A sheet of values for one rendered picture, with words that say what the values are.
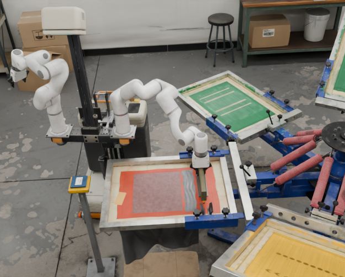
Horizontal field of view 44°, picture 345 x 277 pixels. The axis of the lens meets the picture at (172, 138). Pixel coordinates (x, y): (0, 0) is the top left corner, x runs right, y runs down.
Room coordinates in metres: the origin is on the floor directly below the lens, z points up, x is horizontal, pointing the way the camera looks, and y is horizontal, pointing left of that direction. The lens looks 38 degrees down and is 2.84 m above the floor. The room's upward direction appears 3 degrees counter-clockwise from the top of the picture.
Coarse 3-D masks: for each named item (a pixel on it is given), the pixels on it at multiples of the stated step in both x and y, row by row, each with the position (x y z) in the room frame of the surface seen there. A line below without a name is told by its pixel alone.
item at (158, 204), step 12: (144, 192) 1.86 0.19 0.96; (156, 192) 1.86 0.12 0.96; (168, 192) 1.85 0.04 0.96; (180, 192) 1.85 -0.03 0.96; (216, 192) 1.83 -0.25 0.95; (132, 204) 1.77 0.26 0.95; (144, 204) 1.76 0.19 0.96; (156, 204) 1.76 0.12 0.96; (168, 204) 1.75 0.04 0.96; (180, 204) 1.75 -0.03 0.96; (204, 204) 1.74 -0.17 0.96; (216, 204) 1.73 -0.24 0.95; (120, 216) 1.68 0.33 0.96; (132, 216) 1.68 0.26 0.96; (144, 216) 1.67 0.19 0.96; (156, 216) 1.67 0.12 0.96
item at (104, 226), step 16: (112, 160) 2.14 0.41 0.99; (128, 160) 2.13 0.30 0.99; (144, 160) 2.13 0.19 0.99; (160, 160) 2.12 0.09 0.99; (176, 160) 2.12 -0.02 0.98; (224, 160) 2.08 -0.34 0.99; (224, 176) 1.93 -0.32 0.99; (112, 224) 1.59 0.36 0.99; (128, 224) 1.59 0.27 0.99; (144, 224) 1.58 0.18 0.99; (160, 224) 1.58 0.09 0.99; (176, 224) 1.58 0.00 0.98
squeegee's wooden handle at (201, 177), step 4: (200, 168) 1.86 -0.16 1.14; (200, 172) 1.83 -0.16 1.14; (200, 176) 1.79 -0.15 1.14; (204, 176) 1.79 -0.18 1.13; (200, 180) 1.76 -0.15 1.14; (204, 180) 1.76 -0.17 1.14; (200, 184) 1.73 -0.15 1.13; (204, 184) 1.73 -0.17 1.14; (200, 188) 1.72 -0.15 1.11; (204, 188) 1.70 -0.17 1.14; (200, 192) 1.72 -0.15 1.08; (204, 192) 1.67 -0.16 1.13; (204, 196) 1.67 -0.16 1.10; (204, 200) 1.67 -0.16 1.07
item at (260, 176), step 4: (260, 172) 1.90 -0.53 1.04; (264, 172) 1.90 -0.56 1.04; (268, 172) 1.90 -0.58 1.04; (256, 176) 1.86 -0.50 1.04; (260, 176) 1.86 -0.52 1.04; (264, 176) 1.86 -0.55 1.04; (268, 176) 1.86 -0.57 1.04; (272, 176) 1.86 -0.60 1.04; (260, 180) 1.84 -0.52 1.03; (264, 180) 1.84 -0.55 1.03; (268, 180) 1.84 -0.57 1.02; (272, 180) 1.84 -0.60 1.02; (248, 184) 1.84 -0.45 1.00
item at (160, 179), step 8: (176, 168) 2.07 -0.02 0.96; (184, 168) 2.07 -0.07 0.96; (208, 168) 2.05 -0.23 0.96; (120, 176) 2.02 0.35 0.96; (128, 176) 2.02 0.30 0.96; (136, 176) 2.01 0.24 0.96; (144, 176) 2.01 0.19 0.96; (152, 176) 2.00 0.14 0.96; (160, 176) 2.00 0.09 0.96; (168, 176) 2.00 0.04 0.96; (176, 176) 1.99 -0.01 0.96; (208, 176) 1.98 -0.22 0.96; (120, 184) 1.95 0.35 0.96; (128, 184) 1.95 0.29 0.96; (136, 184) 1.94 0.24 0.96; (144, 184) 1.94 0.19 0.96; (152, 184) 1.93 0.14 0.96; (160, 184) 1.93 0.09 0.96; (168, 184) 1.93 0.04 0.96; (176, 184) 1.92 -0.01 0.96; (208, 184) 1.91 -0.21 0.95; (128, 192) 1.87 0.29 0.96; (136, 192) 1.87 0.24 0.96
